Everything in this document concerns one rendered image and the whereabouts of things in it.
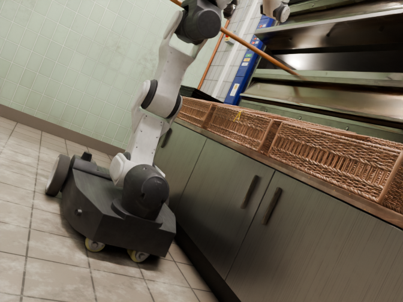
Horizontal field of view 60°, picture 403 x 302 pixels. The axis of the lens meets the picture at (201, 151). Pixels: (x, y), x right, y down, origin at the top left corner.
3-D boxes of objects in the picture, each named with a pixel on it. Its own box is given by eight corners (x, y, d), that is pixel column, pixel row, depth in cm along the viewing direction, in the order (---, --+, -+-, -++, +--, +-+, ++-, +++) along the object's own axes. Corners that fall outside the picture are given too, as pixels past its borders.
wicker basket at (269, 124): (268, 158, 215) (288, 117, 213) (334, 187, 164) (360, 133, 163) (204, 129, 194) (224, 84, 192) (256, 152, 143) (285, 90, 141)
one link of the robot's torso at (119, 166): (156, 202, 146) (169, 174, 145) (112, 189, 137) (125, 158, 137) (144, 187, 165) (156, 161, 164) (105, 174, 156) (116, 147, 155)
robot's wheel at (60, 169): (66, 178, 153) (73, 148, 168) (55, 174, 151) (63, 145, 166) (52, 205, 163) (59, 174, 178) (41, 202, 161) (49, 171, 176)
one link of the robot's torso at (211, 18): (216, 44, 142) (234, 4, 141) (189, 29, 136) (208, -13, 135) (191, 47, 167) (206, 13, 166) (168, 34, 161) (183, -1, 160)
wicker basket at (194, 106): (225, 139, 268) (240, 106, 266) (265, 156, 217) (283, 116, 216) (171, 115, 247) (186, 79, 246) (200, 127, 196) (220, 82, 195)
